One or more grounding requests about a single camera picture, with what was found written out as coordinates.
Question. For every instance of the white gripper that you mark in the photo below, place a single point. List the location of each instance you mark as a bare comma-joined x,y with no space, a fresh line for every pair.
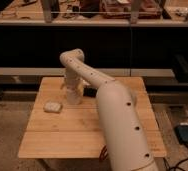
73,83

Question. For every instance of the white ceramic cup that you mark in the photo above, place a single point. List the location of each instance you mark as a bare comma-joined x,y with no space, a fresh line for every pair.
73,96

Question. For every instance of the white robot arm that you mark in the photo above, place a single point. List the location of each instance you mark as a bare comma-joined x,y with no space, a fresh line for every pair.
125,139

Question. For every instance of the black rectangular block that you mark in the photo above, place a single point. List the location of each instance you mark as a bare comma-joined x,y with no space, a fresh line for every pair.
90,92

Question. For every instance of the white soap bar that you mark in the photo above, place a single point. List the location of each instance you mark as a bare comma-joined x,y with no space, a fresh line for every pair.
52,107

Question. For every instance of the wooden folding table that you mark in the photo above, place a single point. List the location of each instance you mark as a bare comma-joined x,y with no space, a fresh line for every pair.
75,132

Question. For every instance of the long shelf bench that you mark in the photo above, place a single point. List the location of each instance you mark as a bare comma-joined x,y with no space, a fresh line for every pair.
94,13

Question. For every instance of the black pedal box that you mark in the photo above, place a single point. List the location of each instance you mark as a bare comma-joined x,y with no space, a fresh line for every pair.
181,132

